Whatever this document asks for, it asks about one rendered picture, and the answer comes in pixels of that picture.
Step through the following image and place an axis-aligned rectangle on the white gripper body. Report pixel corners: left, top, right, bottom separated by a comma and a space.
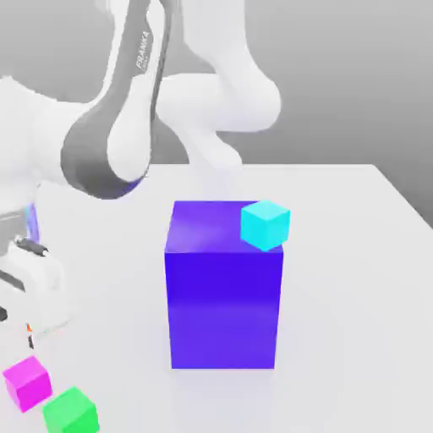
0, 244, 73, 341

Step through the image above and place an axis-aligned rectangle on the small green cube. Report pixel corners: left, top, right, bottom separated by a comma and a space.
41, 386, 101, 433

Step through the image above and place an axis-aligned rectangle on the large blue box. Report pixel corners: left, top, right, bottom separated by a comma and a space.
164, 200, 284, 370

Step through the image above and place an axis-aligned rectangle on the small cyan cube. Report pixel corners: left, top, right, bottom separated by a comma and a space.
239, 199, 292, 253

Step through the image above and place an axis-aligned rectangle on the small magenta cube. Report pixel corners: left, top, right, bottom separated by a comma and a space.
2, 355, 53, 414

